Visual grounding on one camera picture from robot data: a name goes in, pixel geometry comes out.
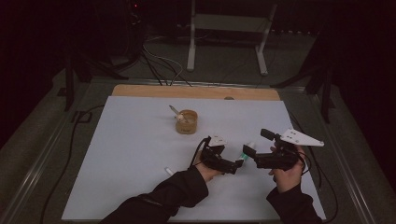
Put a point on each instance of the white metal stand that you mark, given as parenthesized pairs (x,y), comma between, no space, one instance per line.
(192,37)

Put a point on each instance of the dark equipment with red light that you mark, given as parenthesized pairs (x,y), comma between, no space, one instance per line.
(134,18)

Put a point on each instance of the person's left hand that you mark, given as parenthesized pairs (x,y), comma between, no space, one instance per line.
(208,174)

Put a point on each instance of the person's right hand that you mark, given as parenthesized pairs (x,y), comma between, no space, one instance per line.
(288,179)

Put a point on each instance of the small white figure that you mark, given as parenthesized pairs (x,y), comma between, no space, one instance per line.
(180,117)

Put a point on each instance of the pale blue table mat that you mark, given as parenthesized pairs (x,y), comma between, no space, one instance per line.
(130,149)

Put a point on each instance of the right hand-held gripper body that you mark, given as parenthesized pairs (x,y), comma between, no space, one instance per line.
(280,160)

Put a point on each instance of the black metal stand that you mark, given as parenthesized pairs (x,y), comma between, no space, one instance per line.
(69,90)
(326,93)

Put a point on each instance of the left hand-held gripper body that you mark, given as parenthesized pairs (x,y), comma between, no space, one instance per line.
(218,161)

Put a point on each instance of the white pen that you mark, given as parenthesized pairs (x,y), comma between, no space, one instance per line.
(169,170)

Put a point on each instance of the round wooden pen holder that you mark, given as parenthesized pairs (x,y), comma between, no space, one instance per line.
(186,126)

